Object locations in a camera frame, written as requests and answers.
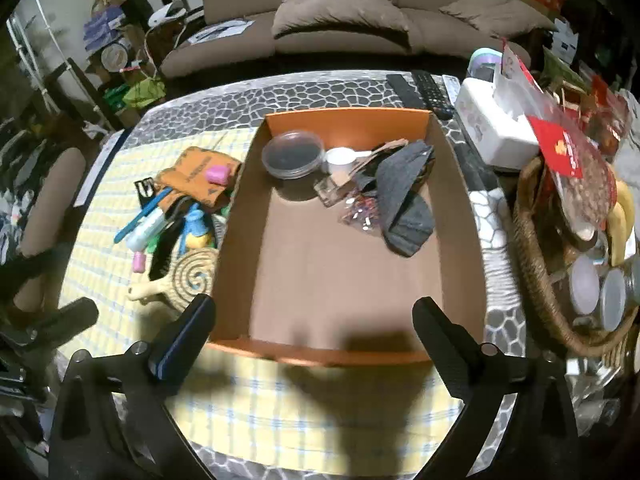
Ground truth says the grey knit sock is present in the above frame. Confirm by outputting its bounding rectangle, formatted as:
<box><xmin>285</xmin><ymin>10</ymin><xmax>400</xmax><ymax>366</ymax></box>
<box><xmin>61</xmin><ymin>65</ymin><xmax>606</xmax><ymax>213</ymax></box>
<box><xmin>355</xmin><ymin>140</ymin><xmax>435</xmax><ymax>258</ymax></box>

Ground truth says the clear bag of hair ties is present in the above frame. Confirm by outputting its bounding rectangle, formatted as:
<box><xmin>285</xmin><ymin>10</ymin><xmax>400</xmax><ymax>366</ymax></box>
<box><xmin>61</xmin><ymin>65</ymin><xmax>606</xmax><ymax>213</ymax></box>
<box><xmin>340</xmin><ymin>194</ymin><xmax>381</xmax><ymax>235</ymax></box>

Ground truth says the pink hair roller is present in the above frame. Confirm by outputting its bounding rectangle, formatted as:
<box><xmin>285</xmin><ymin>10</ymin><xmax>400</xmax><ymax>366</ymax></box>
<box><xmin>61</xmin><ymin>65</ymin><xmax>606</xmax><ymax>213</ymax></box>
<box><xmin>205</xmin><ymin>165</ymin><xmax>232</xmax><ymax>186</ymax></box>
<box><xmin>131</xmin><ymin>252</ymin><xmax>146</xmax><ymax>274</ymax></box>

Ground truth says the dark round lidded container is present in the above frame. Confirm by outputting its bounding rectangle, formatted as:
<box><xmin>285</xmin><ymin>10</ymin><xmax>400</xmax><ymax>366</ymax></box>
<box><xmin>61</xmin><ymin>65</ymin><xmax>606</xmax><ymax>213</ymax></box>
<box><xmin>262</xmin><ymin>130</ymin><xmax>324</xmax><ymax>180</ymax></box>

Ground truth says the white measuring scoop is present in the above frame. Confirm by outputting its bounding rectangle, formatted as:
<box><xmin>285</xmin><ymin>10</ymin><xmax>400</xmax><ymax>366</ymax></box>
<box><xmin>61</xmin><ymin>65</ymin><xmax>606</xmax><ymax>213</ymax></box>
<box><xmin>323</xmin><ymin>146</ymin><xmax>372</xmax><ymax>174</ymax></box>

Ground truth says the cream paddle hairbrush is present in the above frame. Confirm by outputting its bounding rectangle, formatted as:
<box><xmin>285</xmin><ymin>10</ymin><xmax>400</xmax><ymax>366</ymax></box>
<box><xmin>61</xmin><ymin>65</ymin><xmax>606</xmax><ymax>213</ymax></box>
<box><xmin>127</xmin><ymin>262</ymin><xmax>175</xmax><ymax>301</ymax></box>

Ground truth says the round woven beige brush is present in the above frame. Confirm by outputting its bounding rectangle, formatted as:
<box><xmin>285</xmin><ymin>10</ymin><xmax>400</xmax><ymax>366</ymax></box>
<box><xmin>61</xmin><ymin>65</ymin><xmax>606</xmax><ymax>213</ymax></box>
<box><xmin>164</xmin><ymin>247</ymin><xmax>218</xmax><ymax>311</ymax></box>

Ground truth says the brown chair backrest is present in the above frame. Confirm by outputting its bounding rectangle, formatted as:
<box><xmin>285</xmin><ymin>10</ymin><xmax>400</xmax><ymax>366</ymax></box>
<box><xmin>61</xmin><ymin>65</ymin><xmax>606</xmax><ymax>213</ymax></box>
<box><xmin>13</xmin><ymin>148</ymin><xmax>87</xmax><ymax>312</ymax></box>

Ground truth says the yellow hair roller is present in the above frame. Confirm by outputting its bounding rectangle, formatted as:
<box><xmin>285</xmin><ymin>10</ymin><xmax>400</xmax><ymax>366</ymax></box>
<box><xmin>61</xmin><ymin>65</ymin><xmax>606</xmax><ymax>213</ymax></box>
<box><xmin>184</xmin><ymin>232</ymin><xmax>215</xmax><ymax>250</ymax></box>

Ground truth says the yellow plaid tablecloth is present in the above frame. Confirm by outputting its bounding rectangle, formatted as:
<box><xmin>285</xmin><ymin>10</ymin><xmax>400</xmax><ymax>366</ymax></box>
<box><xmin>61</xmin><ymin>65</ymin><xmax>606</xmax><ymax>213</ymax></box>
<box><xmin>64</xmin><ymin>126</ymin><xmax>462</xmax><ymax>477</ymax></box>

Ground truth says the white cosmetic tube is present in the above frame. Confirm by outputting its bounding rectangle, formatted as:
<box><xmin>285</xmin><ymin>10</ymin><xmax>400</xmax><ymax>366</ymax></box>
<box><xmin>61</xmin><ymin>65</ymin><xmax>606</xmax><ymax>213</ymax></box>
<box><xmin>126</xmin><ymin>207</ymin><xmax>167</xmax><ymax>252</ymax></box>

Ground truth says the light blue hair roller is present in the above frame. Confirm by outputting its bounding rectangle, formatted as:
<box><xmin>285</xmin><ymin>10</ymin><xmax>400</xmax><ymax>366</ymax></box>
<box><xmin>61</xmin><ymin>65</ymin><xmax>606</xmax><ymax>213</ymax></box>
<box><xmin>179</xmin><ymin>209</ymin><xmax>210</xmax><ymax>256</ymax></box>

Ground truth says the woven wicker basket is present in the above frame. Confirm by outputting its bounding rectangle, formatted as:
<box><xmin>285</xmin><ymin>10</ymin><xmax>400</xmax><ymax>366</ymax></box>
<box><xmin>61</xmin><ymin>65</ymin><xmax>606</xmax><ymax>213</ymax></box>
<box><xmin>513</xmin><ymin>157</ymin><xmax>639</xmax><ymax>358</ymax></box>

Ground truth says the blue nail file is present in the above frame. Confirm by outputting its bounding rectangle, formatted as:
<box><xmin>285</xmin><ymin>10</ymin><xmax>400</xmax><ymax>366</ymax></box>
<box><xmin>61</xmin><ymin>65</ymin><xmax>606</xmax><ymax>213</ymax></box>
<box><xmin>113</xmin><ymin>186</ymin><xmax>172</xmax><ymax>244</ymax></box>

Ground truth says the black plastic hair claw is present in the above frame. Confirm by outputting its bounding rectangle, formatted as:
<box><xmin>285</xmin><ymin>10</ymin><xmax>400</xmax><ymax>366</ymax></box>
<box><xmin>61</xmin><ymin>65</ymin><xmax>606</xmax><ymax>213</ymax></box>
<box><xmin>134</xmin><ymin>177</ymin><xmax>156</xmax><ymax>208</ymax></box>

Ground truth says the orange patterned sock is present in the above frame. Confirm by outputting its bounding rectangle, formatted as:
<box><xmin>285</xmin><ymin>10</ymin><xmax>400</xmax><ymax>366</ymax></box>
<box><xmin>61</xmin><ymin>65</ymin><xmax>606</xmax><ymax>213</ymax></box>
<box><xmin>155</xmin><ymin>146</ymin><xmax>242</xmax><ymax>214</ymax></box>

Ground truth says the orange cardboard box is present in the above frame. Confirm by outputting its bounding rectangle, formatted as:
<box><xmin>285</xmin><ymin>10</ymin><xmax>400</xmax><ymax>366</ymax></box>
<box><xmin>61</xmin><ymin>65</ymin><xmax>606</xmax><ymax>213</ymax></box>
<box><xmin>209</xmin><ymin>107</ymin><xmax>487</xmax><ymax>366</ymax></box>

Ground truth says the white tissue box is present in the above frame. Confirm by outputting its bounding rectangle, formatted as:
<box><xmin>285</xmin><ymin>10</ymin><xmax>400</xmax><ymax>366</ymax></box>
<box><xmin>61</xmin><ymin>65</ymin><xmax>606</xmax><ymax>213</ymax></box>
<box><xmin>454</xmin><ymin>78</ymin><xmax>539</xmax><ymax>171</ymax></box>

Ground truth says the red snack bag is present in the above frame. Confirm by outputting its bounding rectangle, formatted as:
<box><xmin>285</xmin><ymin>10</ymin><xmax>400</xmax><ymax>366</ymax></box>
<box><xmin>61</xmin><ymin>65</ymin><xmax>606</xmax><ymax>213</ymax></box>
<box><xmin>495</xmin><ymin>46</ymin><xmax>617</xmax><ymax>234</ymax></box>

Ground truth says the black remote control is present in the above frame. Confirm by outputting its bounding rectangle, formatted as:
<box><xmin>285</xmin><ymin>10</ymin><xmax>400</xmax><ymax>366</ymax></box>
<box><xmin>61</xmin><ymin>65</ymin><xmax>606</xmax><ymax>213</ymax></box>
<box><xmin>386</xmin><ymin>70</ymin><xmax>454</xmax><ymax>122</ymax></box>

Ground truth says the brown sofa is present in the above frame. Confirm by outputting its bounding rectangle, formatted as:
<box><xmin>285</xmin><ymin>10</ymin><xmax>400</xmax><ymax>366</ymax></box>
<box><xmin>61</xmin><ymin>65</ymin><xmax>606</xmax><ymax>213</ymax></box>
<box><xmin>160</xmin><ymin>0</ymin><xmax>502</xmax><ymax>79</ymax></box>

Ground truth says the beige throw pillow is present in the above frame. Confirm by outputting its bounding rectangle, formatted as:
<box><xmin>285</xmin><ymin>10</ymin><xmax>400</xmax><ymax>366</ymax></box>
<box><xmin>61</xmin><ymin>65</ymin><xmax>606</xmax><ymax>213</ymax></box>
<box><xmin>439</xmin><ymin>0</ymin><xmax>556</xmax><ymax>39</ymax></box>

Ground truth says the brown sofa cushion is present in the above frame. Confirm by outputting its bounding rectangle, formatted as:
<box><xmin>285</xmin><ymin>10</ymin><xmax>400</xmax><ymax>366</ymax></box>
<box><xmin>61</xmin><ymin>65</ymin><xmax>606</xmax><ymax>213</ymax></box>
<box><xmin>271</xmin><ymin>0</ymin><xmax>410</xmax><ymax>38</ymax></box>

